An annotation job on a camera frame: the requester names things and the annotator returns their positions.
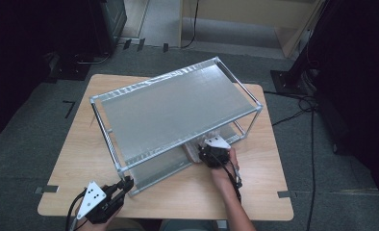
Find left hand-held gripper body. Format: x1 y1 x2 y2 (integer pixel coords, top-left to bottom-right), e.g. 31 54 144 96
76 181 128 224

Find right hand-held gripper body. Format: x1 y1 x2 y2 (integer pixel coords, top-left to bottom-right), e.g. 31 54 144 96
197 136 232 168

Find silver metal two-tier rack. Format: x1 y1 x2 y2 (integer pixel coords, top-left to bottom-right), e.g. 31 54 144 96
89 57 264 197

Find person's right hand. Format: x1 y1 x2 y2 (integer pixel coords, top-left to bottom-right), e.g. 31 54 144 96
210 147 240 181

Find person's left hand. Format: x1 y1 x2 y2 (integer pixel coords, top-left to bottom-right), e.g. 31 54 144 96
78 205 123 231

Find black metal stand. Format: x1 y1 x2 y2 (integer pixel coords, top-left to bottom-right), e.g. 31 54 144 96
270 0 326 95

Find black stand base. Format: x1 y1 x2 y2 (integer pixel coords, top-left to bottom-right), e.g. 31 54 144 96
49 51 112 81

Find beige wooden partition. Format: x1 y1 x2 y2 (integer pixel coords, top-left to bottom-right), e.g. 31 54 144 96
179 0 325 60

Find black cabinet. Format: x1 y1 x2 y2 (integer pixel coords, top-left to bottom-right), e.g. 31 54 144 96
88 0 128 56

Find left hand-held gripper cable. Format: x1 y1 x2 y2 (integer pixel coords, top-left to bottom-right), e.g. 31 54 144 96
65 189 88 231

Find hand-held gripper cable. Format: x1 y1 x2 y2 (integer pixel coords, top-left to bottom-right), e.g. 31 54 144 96
206 150 243 205
65 189 88 231

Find right hand-held gripper cable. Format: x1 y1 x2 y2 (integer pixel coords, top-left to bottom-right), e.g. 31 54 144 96
206 150 243 205

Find black floor cable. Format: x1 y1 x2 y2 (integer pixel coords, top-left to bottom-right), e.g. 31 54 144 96
264 90 318 231

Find black hanging wall cable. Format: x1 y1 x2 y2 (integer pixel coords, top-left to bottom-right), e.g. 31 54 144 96
181 0 201 50

